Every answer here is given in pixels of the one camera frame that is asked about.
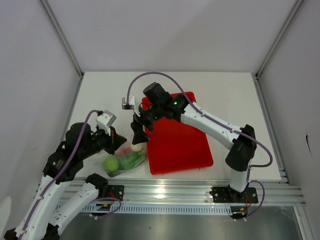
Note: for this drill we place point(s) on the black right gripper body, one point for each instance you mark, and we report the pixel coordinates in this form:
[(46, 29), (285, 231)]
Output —
[(149, 116)]

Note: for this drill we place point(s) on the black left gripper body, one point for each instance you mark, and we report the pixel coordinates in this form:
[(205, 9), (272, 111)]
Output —
[(98, 143)]

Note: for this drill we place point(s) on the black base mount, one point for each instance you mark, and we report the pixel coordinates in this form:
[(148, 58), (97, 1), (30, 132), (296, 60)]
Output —
[(116, 191), (227, 195)]

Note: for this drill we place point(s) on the white egg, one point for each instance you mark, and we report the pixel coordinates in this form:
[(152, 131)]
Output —
[(136, 147)]

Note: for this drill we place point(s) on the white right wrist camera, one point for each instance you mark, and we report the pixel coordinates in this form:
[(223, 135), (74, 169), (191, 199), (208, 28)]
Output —
[(130, 103)]

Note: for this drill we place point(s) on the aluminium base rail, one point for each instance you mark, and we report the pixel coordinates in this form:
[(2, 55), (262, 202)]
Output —
[(197, 192)]

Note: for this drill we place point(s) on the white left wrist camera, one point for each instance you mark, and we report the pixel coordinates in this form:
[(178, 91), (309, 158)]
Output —
[(105, 120)]

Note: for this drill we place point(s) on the green bell pepper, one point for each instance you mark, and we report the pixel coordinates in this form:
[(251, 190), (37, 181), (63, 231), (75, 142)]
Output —
[(131, 160)]

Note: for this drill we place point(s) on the white slotted cable duct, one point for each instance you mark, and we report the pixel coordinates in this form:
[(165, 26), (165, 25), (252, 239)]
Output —
[(130, 208)]

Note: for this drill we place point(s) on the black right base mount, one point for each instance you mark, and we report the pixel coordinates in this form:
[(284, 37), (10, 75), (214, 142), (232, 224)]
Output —
[(227, 195)]

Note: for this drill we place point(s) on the red plastic tray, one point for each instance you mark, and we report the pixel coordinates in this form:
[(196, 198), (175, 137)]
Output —
[(176, 147)]

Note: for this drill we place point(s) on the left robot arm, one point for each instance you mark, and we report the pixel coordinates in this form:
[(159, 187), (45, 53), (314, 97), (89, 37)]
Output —
[(43, 221)]

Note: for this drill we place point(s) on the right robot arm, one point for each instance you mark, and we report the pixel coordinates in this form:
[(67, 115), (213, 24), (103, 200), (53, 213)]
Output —
[(239, 141)]

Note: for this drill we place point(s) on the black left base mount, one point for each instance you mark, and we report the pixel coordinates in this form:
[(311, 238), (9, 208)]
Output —
[(116, 191)]

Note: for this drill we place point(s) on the green custard apple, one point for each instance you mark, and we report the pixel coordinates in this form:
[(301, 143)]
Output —
[(111, 164)]

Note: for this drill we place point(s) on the red chili pepper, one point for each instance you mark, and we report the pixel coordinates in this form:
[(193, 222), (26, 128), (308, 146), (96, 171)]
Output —
[(124, 150)]

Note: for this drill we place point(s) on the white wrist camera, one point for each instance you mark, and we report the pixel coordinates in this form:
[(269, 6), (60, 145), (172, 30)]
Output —
[(130, 103), (105, 120)]

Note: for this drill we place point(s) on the clear dotted zip bag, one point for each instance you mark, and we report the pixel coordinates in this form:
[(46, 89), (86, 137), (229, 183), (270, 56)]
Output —
[(98, 159)]

